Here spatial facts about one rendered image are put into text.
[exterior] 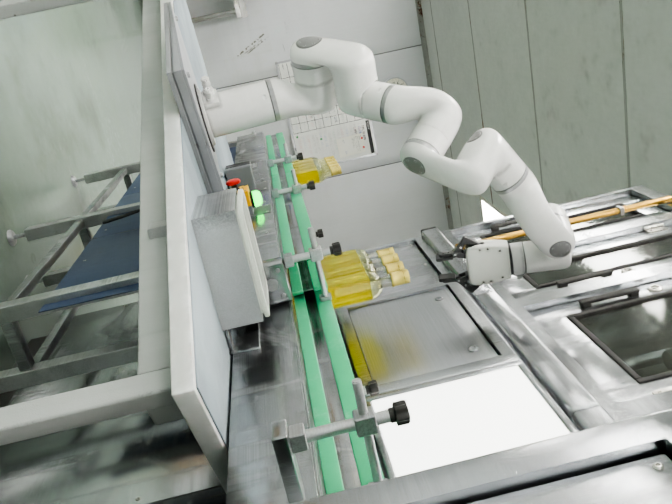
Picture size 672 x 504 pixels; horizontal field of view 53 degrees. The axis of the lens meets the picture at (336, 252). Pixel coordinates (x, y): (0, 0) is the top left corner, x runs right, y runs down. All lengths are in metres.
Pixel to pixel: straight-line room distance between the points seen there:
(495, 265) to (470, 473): 1.01
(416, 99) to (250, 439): 0.77
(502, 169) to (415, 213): 6.41
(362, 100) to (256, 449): 0.78
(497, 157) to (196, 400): 0.80
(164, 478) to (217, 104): 0.78
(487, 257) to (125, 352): 0.88
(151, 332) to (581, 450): 0.66
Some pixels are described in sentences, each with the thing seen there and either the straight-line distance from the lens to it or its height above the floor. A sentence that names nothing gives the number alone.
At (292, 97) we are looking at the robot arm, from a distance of 1.53.
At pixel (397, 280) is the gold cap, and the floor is 1.13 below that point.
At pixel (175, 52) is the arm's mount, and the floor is 0.77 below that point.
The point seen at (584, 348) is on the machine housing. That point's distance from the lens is 1.57.
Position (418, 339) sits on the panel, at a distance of 1.59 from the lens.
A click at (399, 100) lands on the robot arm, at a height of 1.20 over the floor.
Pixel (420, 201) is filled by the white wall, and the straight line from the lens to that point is 7.80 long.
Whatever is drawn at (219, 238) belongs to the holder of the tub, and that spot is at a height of 0.79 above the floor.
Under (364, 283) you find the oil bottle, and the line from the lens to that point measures 1.56.
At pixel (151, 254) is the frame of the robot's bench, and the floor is 0.68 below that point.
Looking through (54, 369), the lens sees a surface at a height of 0.30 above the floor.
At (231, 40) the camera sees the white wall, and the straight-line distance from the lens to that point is 7.32.
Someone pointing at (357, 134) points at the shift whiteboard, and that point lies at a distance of 7.48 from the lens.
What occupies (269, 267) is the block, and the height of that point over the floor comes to 0.85.
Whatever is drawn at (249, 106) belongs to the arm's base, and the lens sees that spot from 1.52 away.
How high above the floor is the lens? 0.93
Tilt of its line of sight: 3 degrees up
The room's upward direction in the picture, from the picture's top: 77 degrees clockwise
